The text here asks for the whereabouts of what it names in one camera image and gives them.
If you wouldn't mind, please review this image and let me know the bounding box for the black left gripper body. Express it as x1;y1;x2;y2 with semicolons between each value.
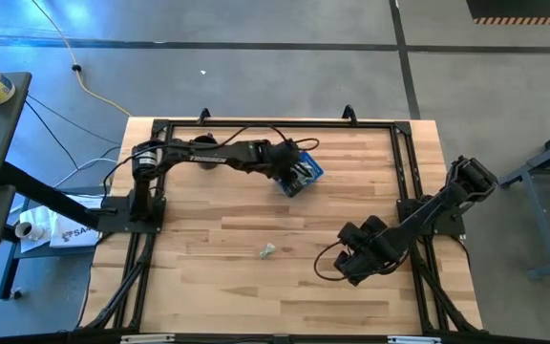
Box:
267;140;305;176

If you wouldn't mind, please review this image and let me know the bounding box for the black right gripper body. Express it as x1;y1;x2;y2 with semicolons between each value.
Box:
350;236;403;276

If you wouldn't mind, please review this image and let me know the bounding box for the blue plastic basket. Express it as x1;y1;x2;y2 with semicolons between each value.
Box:
274;151;326;199

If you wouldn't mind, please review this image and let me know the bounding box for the black cylindrical container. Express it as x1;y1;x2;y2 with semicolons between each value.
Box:
192;135;220;172

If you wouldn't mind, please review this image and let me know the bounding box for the blue-grey metal cart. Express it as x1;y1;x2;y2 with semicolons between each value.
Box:
497;121;550;283

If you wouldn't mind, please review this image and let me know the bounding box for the white printed bag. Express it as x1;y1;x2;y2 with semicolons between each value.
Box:
48;193;103;249

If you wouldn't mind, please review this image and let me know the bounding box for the black desk support beam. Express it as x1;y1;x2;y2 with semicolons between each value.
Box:
0;161;114;230

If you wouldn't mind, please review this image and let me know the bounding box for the white plastic sheet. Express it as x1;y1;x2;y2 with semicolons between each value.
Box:
18;204;59;254

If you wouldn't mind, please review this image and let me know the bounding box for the white pipe fitting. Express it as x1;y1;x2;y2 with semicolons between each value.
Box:
14;221;46;242

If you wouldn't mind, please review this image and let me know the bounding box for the black hazard-striped mat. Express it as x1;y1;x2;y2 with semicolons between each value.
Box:
465;0;550;26

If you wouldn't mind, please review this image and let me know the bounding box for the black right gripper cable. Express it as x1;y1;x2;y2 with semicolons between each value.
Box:
313;240;352;282

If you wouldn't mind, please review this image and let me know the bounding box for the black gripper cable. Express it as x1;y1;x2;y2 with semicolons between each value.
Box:
313;240;352;282
217;123;321;152

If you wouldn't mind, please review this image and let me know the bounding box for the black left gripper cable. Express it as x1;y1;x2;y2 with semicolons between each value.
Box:
217;123;321;152

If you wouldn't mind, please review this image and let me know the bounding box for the white metal bracket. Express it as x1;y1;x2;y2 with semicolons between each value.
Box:
388;334;442;344
120;333;176;344

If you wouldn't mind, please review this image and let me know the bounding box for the white floor cable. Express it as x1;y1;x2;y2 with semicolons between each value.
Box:
53;145;123;190

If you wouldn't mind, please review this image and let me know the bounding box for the black floor cable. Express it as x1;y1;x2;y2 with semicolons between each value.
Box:
25;94;122;145
23;98;80;170

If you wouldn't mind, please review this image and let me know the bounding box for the yellow floor cable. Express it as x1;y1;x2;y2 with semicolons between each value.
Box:
30;0;134;118

